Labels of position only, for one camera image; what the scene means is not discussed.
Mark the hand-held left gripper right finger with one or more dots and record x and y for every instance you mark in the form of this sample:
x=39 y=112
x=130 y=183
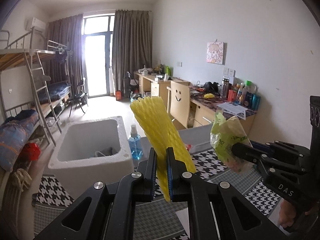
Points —
x=172 y=175

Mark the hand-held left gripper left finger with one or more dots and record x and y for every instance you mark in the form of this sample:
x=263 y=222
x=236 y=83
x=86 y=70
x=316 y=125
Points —
x=150 y=170

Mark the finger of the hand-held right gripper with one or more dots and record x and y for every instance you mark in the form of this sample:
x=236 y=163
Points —
x=242 y=151
x=280 y=146

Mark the green plastic packet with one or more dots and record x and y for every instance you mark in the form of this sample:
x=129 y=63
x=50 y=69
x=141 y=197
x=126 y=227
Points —
x=225 y=140

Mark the white tissue paper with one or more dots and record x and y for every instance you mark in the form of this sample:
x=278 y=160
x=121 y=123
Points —
x=183 y=217

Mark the yellow foam net sleeve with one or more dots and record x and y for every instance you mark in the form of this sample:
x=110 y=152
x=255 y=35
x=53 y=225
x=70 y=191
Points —
x=155 y=125

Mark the white foam box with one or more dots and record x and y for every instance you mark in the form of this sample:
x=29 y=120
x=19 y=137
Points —
x=75 y=177

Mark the person's right hand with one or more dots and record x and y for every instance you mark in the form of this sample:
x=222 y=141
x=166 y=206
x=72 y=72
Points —
x=286 y=212

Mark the blue spray bottle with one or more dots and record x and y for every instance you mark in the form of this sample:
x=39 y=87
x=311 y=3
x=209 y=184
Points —
x=135 y=145

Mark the red snack packet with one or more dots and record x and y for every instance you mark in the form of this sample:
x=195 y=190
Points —
x=189 y=147

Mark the houndstooth tablecloth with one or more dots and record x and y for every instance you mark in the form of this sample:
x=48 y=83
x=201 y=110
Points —
x=250 y=197

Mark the white printed papers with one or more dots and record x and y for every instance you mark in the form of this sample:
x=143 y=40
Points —
x=231 y=107

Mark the wooden desk with patterned top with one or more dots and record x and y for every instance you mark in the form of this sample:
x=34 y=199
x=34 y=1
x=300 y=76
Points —
x=202 y=115

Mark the row of toiletry bottles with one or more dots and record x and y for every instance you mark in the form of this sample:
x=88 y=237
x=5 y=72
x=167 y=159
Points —
x=242 y=95

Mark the yellow object on desk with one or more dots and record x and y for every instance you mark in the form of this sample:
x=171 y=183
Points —
x=209 y=95

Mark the black headphones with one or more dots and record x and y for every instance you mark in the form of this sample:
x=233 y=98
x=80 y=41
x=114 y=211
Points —
x=212 y=87

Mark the wooden chair with smiley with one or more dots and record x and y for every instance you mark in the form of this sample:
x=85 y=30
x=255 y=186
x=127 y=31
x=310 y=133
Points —
x=178 y=102

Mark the orange bag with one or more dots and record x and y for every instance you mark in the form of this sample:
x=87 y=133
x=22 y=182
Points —
x=118 y=95

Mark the wooden desk with drawers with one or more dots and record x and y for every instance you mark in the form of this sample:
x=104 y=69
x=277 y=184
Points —
x=155 y=87

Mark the black cart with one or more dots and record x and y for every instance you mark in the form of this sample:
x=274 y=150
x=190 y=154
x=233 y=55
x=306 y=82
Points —
x=130 y=85

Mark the green bag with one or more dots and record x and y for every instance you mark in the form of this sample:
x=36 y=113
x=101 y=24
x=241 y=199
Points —
x=166 y=70

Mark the black folding chair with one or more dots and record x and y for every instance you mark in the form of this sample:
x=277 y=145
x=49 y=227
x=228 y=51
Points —
x=80 y=95

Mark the brown curtain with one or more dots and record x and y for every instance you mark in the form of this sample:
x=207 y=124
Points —
x=66 y=45
x=132 y=52

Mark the red plastic bag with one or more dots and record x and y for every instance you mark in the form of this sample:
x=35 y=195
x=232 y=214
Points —
x=32 y=152

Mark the dark blue bedding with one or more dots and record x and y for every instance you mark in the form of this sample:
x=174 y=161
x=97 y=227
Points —
x=58 y=91

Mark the glass balcony door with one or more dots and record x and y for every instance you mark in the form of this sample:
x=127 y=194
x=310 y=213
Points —
x=97 y=60

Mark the beige cloth bundle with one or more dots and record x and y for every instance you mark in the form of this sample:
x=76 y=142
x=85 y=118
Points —
x=21 y=178

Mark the metal bunk ladder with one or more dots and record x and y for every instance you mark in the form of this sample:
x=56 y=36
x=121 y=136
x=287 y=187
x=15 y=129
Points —
x=41 y=85

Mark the blue patterned quilt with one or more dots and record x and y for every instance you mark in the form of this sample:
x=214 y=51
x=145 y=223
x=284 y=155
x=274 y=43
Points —
x=15 y=137

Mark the dark hanging clothes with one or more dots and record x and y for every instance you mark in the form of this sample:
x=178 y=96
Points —
x=61 y=58

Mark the metal bunk bed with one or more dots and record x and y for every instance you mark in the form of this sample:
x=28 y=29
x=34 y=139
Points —
x=53 y=55
x=12 y=60

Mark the white air conditioner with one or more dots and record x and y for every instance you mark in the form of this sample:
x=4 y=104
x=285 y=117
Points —
x=35 y=24

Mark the double wall socket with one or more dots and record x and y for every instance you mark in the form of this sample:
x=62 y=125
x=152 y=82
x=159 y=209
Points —
x=229 y=72

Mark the pink wall picture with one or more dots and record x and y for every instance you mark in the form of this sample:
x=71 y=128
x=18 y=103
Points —
x=216 y=52

